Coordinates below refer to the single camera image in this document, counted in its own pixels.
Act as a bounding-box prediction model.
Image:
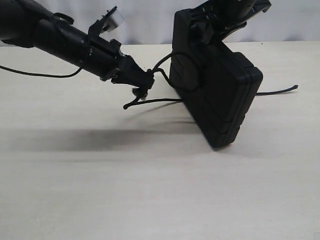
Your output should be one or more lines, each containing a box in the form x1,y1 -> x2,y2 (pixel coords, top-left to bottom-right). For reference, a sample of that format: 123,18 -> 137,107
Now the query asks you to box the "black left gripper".
82,38 -> 154,89

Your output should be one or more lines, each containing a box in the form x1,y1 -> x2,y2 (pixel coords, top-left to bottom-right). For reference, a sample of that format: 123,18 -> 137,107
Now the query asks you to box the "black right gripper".
189,0 -> 272,45

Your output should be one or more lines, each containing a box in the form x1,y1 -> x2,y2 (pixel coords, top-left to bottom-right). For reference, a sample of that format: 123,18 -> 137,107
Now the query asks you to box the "black cord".
123,52 -> 299,111

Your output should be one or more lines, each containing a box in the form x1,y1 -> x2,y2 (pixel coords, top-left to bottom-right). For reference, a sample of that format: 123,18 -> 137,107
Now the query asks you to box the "black plastic carrying case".
169,9 -> 263,149

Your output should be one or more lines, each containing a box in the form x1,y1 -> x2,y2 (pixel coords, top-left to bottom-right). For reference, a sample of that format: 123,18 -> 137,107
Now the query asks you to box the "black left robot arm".
0,0 -> 154,90

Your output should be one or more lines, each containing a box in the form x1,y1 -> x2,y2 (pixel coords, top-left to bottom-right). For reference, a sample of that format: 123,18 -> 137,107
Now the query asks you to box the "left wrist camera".
98,6 -> 124,34

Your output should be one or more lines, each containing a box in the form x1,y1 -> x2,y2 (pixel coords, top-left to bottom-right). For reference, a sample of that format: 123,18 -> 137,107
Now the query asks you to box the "black thin arm cable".
0,12 -> 83,79

